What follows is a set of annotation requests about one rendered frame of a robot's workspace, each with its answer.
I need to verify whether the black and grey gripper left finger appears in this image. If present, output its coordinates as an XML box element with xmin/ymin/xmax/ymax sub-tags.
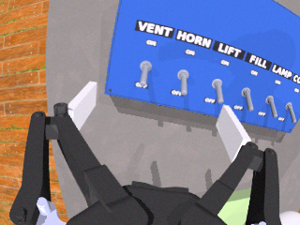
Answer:
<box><xmin>9</xmin><ymin>82</ymin><xmax>148</xmax><ymax>225</ymax></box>

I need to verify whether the blue control panel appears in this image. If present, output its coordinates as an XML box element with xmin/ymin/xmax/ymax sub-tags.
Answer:
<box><xmin>104</xmin><ymin>0</ymin><xmax>300</xmax><ymax>133</ymax></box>

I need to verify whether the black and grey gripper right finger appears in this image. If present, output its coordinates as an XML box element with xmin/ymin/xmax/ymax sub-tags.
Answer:
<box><xmin>178</xmin><ymin>105</ymin><xmax>282</xmax><ymax>225</ymax></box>

